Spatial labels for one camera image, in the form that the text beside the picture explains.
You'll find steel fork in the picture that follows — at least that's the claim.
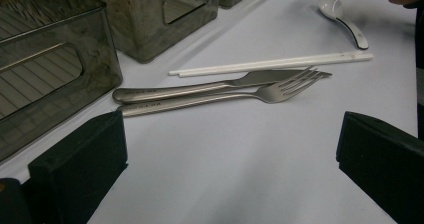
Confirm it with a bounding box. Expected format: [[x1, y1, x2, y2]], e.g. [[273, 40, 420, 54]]
[[117, 66, 326, 118]]

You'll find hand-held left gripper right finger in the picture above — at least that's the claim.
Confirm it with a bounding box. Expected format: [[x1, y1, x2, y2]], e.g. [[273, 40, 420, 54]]
[[335, 111, 424, 224]]

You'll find steel table knife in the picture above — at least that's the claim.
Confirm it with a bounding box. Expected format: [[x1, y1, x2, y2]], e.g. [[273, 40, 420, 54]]
[[112, 68, 334, 105]]

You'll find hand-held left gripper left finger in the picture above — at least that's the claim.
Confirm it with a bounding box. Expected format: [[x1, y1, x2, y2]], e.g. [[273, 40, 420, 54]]
[[28, 109, 129, 224]]

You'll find white chopstick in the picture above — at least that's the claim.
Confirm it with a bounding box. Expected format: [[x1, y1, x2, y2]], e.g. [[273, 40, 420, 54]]
[[168, 50, 375, 76]]

